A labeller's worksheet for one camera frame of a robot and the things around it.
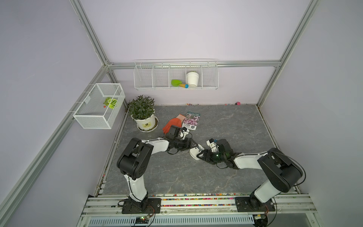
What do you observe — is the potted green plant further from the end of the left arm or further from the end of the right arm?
the end of the right arm

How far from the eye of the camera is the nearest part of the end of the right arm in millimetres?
698

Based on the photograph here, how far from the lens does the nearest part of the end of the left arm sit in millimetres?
786
